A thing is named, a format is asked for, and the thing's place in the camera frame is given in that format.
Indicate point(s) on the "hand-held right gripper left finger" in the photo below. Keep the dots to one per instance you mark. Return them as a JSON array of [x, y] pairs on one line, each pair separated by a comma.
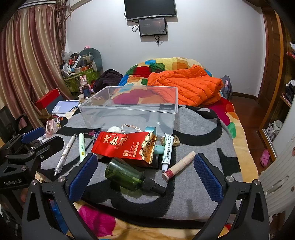
[[84, 177]]

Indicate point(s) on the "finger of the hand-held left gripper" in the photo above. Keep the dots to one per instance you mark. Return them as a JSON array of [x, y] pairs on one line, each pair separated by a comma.
[[51, 143], [33, 135]]

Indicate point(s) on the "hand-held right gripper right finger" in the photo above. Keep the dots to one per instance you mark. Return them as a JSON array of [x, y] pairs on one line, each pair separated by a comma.
[[207, 177]]

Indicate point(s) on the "white pen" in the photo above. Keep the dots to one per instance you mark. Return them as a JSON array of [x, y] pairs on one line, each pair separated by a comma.
[[65, 152]]

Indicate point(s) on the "light green highlighter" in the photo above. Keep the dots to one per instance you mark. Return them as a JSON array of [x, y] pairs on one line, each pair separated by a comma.
[[82, 147]]

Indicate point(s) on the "beige cosmetic tube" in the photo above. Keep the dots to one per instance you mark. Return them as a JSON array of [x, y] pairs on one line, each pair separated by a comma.
[[179, 165]]

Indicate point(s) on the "green plastic bottle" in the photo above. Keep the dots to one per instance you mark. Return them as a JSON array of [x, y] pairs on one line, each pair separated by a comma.
[[122, 173]]

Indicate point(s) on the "small wooden stamp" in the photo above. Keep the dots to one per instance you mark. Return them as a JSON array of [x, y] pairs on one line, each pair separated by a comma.
[[176, 141]]

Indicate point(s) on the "red gold tea packet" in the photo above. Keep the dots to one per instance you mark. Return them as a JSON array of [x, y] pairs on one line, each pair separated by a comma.
[[119, 145]]

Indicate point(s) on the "white ointment tube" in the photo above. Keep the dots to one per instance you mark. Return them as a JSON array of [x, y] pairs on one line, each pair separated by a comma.
[[167, 150]]

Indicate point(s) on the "mint green small bottle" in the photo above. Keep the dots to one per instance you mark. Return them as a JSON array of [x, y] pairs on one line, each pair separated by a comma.
[[159, 148]]

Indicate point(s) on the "clear plastic storage box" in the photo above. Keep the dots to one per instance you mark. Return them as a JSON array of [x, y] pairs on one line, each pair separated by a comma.
[[129, 120]]

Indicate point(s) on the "teal tape roll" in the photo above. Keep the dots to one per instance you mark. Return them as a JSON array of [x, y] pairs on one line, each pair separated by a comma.
[[151, 129]]

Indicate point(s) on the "pink bag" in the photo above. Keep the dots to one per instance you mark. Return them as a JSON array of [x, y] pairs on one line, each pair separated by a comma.
[[51, 128]]

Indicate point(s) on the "black chair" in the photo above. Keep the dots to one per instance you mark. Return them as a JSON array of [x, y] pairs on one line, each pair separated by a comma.
[[9, 122]]

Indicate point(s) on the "blue white book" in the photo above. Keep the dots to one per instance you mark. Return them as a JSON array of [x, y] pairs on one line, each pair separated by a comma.
[[65, 106]]

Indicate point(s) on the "red box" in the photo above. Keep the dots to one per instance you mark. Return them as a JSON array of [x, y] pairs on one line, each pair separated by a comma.
[[47, 98]]

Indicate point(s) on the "small blue pink packet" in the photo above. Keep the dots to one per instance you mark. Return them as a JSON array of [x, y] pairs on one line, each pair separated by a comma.
[[93, 135]]

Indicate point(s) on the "grey black blanket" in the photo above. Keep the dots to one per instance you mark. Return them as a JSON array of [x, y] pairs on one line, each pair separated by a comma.
[[198, 129]]

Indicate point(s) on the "small white jar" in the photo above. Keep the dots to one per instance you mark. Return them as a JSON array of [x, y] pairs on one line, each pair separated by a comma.
[[81, 98]]

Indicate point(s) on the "white tape roll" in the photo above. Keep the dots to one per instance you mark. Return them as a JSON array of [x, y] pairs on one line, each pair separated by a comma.
[[114, 129]]

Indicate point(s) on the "pink slipper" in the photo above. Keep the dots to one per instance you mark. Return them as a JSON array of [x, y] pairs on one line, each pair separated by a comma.
[[265, 158]]

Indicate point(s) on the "colourful patterned blanket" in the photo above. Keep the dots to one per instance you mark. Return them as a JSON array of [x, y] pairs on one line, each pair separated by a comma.
[[230, 120]]

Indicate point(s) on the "green patterned box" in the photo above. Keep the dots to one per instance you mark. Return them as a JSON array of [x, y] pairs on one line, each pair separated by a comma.
[[71, 80]]

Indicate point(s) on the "pink rabbit toy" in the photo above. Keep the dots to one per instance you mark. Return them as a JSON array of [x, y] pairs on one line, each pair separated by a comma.
[[84, 85]]

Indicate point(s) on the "white cabinet door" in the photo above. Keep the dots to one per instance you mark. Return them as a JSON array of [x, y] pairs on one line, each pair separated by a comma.
[[281, 180]]

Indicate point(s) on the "striped curtain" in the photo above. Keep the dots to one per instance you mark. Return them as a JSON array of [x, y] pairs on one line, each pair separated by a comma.
[[27, 57]]

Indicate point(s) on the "white shoes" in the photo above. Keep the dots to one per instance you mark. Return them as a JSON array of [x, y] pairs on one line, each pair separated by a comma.
[[274, 129]]

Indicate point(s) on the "dark cloth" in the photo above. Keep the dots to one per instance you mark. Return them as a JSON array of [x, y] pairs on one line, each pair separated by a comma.
[[108, 78]]

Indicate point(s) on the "dark backpack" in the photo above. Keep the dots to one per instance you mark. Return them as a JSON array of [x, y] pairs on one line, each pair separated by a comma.
[[227, 87]]

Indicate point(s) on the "orange puffer jacket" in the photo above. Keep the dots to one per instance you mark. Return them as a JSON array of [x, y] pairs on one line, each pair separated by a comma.
[[184, 85]]

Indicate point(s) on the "grey neck pillow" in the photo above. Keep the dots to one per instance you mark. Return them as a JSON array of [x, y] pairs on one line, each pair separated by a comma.
[[98, 58]]

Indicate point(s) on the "wooden wardrobe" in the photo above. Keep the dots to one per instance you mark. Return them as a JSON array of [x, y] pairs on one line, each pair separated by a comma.
[[273, 57]]

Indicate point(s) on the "wall television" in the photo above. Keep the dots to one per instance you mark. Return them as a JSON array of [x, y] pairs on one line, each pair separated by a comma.
[[149, 8]]

